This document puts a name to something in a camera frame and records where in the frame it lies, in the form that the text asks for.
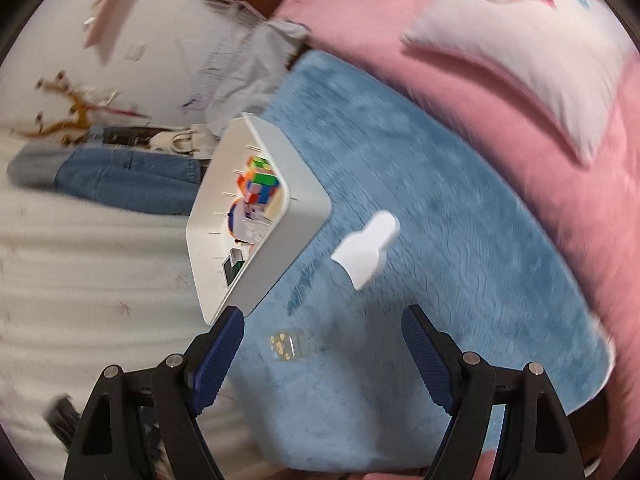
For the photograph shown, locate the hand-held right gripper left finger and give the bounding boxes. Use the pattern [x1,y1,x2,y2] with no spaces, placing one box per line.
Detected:
[62,305,246,480]

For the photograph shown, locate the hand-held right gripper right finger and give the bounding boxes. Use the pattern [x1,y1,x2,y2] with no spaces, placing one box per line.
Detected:
[401,304,586,480]

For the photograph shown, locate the white small bottle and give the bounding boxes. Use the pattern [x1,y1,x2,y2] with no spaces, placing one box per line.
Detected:
[331,211,401,291]

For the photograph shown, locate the white storage bin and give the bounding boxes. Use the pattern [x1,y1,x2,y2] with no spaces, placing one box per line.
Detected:
[185,112,333,326]

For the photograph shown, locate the small clear packet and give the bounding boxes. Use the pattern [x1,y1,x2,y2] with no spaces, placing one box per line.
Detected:
[267,327,313,361]

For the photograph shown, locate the green and black small item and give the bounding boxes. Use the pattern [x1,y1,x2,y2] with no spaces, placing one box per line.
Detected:
[221,247,251,288]

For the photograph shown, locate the blue fluffy mat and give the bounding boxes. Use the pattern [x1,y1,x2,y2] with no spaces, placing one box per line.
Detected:
[227,50,616,473]

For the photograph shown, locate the dark object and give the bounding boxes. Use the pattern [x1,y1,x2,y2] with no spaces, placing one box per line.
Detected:
[45,395,83,448]

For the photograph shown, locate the multicoloured puzzle cube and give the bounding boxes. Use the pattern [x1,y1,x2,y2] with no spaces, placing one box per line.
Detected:
[235,155,281,206]

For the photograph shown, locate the blue jeans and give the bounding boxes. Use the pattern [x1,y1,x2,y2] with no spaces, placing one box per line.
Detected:
[7,145,211,216]

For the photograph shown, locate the white handbag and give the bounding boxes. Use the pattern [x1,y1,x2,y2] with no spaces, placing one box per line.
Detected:
[150,122,221,158]

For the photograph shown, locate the black belt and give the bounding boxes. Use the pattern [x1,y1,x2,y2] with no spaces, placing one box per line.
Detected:
[102,127,151,147]

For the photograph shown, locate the light grey cloth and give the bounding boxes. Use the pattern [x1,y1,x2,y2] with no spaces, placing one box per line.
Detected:
[205,17,313,136]

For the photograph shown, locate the white printed pillow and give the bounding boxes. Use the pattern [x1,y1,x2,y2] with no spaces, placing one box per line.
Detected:
[402,0,628,166]

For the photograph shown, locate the pink blanket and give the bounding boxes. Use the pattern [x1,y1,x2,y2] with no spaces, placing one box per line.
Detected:
[270,0,640,411]

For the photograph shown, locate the branch-shaped wall hook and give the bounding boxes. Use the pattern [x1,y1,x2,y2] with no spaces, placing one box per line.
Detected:
[10,70,151,138]

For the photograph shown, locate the pink wall shelf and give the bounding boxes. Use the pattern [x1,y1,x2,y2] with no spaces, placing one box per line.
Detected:
[82,0,153,66]

